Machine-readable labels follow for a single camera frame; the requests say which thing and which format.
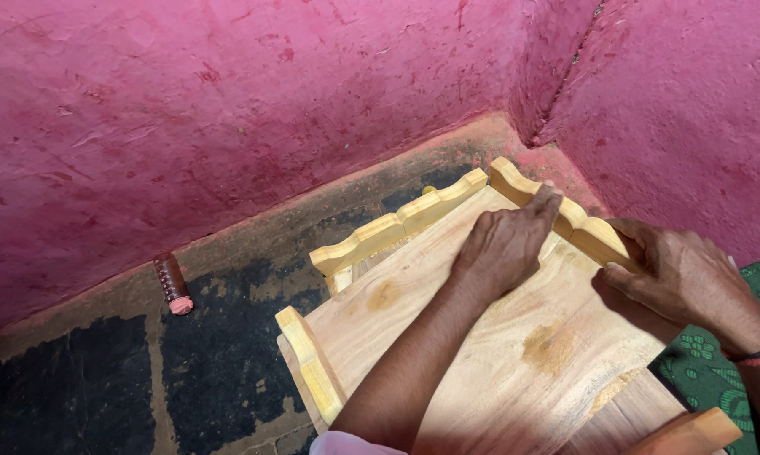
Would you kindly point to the person's right hand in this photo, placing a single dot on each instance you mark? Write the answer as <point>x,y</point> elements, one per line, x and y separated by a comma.
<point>683,278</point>

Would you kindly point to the person's left hand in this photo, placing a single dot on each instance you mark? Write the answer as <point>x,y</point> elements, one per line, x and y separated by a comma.
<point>503,249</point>

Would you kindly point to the person's left fingers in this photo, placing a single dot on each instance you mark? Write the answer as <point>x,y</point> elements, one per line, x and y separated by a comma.
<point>546,199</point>

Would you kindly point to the scalloped wooden rail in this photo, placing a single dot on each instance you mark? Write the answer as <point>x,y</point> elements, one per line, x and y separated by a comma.
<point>392,227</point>
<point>582,230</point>
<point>313,366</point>

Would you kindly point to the light wooden board stool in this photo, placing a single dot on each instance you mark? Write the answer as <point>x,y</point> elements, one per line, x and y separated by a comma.
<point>418,297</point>

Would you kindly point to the green patterned cloth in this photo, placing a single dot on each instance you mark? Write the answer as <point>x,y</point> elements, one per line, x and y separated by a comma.
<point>702,373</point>

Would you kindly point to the red and black wrist thread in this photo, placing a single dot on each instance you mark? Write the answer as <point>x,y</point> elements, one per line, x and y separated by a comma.
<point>759,355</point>

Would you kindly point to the orange-brown wooden piece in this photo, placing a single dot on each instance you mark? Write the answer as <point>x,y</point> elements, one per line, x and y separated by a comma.
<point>689,433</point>

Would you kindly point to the white sleeve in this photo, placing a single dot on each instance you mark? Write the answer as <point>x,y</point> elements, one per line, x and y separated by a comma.
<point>348,445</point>

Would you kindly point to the brown bottle with pink cap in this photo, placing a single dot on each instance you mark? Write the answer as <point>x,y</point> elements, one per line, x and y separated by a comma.
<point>171,284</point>

